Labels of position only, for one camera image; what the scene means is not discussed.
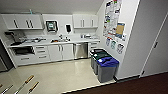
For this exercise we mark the black built-in oven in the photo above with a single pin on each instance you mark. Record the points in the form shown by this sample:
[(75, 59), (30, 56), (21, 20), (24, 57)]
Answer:
[(23, 51)]

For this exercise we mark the small blue bottle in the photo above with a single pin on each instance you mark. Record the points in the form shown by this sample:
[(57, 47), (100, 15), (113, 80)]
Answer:
[(31, 11)]

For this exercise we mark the black lid waste bin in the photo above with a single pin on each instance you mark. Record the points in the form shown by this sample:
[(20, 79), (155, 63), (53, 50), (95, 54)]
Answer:
[(96, 50)]

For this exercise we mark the chrome faucet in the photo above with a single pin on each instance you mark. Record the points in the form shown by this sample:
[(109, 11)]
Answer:
[(60, 37)]

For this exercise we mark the long white wall cabinet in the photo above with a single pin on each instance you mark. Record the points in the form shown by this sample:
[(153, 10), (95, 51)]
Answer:
[(21, 21)]

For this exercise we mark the blue lid waste bin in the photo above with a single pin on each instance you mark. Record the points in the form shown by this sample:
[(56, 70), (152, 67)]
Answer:
[(107, 71)]

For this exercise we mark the large wall poster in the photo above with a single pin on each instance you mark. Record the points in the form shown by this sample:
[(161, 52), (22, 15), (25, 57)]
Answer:
[(111, 18)]

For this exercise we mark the small blue wall notice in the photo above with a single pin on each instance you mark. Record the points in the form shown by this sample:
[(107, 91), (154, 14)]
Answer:
[(108, 41)]

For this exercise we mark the white door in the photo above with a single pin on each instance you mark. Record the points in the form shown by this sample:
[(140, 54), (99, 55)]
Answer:
[(156, 50)]

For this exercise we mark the stainless steel dishwasher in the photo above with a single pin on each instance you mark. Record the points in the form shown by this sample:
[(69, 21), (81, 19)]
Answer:
[(81, 50)]

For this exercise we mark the small green wall notice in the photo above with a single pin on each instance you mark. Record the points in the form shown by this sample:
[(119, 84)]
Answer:
[(113, 44)]

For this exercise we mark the wide white drawer unit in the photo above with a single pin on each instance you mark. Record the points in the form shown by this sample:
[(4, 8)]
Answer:
[(42, 54)]

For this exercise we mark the narrow white drawer unit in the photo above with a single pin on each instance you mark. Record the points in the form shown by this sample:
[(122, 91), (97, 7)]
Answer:
[(94, 45)]

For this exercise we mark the grey paper towel dispenser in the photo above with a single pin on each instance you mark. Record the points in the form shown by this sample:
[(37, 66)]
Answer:
[(51, 26)]

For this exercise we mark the green lid waste bin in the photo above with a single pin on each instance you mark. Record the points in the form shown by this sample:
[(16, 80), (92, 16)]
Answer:
[(95, 65)]

